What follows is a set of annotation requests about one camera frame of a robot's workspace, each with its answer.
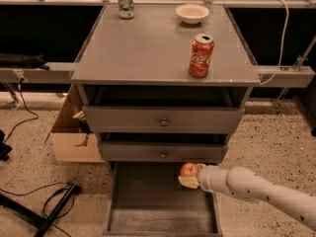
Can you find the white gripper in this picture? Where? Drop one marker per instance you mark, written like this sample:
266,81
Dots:
205,178

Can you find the cardboard box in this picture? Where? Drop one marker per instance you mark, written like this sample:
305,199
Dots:
72,141

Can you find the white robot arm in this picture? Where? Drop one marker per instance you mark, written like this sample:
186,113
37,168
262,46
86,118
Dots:
244,184

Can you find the grey top drawer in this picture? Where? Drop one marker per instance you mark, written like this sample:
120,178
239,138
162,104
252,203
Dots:
163,119

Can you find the red orange apple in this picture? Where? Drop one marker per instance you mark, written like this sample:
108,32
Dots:
189,170

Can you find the red coca-cola can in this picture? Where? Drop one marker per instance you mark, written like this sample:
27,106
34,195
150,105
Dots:
202,48

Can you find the grey drawer cabinet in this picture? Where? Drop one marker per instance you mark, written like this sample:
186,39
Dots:
144,62

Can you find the grey open bottom drawer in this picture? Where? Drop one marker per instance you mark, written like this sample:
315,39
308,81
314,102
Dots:
147,200

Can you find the grey middle drawer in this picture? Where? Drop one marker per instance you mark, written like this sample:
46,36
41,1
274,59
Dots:
162,152

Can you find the black bag on rail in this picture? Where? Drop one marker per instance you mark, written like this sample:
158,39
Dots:
15,60

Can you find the white ceramic bowl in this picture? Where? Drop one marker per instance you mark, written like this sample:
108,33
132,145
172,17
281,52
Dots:
192,13

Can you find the metal clamp bracket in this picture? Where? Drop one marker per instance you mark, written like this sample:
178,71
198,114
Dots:
295,67

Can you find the black object at left edge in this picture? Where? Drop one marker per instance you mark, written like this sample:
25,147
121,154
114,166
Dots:
4,148

